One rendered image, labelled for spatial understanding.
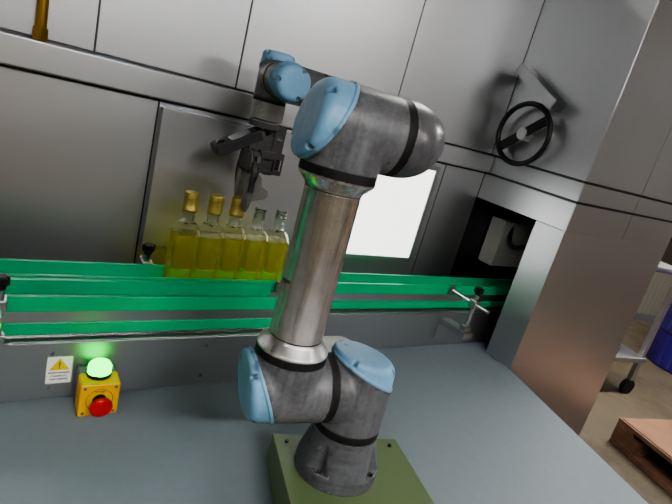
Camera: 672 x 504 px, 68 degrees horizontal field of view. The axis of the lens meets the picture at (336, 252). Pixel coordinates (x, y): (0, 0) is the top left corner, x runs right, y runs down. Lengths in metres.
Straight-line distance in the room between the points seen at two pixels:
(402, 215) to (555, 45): 0.73
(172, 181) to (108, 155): 0.15
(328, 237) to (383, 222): 0.92
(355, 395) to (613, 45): 1.31
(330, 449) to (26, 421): 0.56
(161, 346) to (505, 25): 1.41
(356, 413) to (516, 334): 1.02
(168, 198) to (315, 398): 0.69
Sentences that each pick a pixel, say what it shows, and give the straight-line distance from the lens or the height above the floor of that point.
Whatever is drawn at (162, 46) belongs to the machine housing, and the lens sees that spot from 1.28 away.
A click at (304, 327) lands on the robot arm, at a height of 1.11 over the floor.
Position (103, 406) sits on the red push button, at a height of 0.80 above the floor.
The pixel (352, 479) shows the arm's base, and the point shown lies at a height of 0.85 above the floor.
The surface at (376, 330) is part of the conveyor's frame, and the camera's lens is 1.55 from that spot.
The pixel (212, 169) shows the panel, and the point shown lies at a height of 1.20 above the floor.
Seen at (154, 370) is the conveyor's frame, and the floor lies 0.80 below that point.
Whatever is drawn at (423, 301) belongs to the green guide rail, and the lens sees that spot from 1.65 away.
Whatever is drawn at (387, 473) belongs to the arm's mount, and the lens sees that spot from 1.02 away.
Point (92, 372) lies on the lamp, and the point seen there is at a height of 0.84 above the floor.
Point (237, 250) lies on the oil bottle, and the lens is 1.24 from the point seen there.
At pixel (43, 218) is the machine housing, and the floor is 1.02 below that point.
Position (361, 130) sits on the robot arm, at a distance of 0.68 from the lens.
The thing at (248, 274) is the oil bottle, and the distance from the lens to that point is 1.27.
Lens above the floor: 1.43
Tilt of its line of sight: 16 degrees down
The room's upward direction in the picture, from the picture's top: 15 degrees clockwise
